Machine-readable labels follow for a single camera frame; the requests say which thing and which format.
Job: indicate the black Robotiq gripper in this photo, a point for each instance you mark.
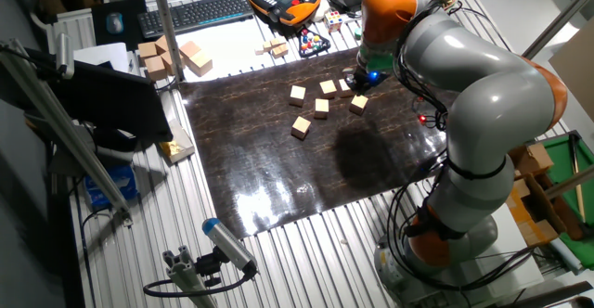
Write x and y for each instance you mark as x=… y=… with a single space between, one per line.
x=373 y=80

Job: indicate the light wooden cube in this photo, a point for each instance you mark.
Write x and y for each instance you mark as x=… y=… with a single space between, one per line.
x=321 y=108
x=328 y=88
x=358 y=105
x=342 y=90
x=300 y=127
x=297 y=95

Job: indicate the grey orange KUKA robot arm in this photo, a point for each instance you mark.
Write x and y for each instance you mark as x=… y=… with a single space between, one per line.
x=487 y=104

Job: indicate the black triangle ball tray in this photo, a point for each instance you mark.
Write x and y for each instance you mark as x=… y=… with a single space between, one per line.
x=315 y=50

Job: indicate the Rubik's cube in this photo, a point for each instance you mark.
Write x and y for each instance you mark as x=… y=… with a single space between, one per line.
x=333 y=21

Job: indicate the white egg shaped object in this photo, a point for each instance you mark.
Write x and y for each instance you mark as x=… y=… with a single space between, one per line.
x=320 y=16

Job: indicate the small wooden block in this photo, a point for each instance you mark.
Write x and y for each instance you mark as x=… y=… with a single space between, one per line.
x=277 y=42
x=267 y=46
x=280 y=51
x=258 y=50

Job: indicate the dark marble pattern mat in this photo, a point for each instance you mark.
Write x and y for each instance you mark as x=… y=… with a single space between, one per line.
x=278 y=169

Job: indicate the large white paper sheet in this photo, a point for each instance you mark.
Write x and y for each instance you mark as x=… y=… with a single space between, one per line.
x=232 y=43

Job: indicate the large wooden cube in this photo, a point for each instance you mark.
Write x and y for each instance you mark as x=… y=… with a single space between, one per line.
x=147 y=49
x=166 y=62
x=155 y=68
x=189 y=48
x=200 y=63
x=162 y=43

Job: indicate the black computer keyboard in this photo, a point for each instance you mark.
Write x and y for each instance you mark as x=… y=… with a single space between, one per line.
x=195 y=13

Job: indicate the open box with gold foil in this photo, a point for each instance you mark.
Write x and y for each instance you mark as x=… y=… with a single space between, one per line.
x=178 y=148

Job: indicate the small cardboard box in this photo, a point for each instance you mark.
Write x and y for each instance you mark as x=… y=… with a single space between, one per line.
x=533 y=159

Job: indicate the green mini pool table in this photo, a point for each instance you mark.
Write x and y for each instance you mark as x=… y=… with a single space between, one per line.
x=564 y=164

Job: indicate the brown cardboard sheet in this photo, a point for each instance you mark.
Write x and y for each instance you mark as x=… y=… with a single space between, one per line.
x=577 y=67

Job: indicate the white board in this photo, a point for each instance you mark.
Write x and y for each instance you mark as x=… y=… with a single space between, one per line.
x=510 y=252

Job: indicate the big cardboard box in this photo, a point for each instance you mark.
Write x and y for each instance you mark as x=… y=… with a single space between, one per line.
x=533 y=231

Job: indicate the wooden cue stick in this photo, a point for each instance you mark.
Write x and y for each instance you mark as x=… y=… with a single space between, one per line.
x=576 y=159

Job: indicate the black monitor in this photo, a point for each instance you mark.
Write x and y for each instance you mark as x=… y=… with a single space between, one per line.
x=116 y=99

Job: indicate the grey computer mouse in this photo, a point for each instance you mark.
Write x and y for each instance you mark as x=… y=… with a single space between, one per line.
x=114 y=22

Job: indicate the short aluminium profile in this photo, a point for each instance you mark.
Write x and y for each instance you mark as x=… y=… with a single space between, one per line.
x=183 y=275

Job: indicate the small white paper sheet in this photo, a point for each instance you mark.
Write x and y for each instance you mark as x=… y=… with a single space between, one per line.
x=99 y=55

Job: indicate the blue tissue pack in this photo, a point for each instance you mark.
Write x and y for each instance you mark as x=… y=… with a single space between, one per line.
x=111 y=187

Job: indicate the black mouse pad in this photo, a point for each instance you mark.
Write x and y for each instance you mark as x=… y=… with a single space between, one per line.
x=102 y=6

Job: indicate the green gripper mount adapter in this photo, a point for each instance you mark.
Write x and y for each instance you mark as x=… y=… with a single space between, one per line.
x=373 y=62

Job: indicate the silver camera with blue cap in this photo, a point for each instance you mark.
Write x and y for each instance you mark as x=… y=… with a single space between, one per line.
x=227 y=243

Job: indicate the aluminium frame post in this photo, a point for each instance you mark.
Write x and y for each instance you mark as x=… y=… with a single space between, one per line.
x=162 y=20
x=561 y=18

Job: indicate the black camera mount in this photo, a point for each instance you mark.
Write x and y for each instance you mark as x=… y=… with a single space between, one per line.
x=209 y=266

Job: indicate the silver stick camera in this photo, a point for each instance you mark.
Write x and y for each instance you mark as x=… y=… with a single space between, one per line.
x=64 y=55

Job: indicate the diagonal aluminium frame bar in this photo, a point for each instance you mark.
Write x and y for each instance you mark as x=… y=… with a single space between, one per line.
x=62 y=122

